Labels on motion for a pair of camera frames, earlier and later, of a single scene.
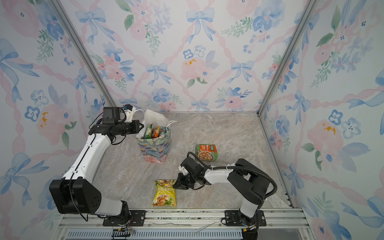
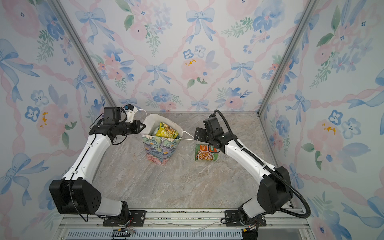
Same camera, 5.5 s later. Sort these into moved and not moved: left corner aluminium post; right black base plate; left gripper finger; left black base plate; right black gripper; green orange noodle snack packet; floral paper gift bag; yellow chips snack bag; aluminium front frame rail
Moved: floral paper gift bag; yellow chips snack bag; right black gripper
Not moved: left gripper finger; left corner aluminium post; left black base plate; aluminium front frame rail; right black base plate; green orange noodle snack packet
